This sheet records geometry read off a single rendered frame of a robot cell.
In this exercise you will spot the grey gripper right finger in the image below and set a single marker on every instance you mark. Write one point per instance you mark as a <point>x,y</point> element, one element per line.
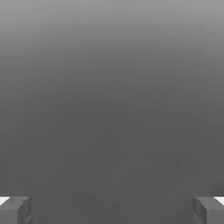
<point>210,211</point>

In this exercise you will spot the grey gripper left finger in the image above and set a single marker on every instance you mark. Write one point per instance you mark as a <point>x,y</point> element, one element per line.
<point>14,211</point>

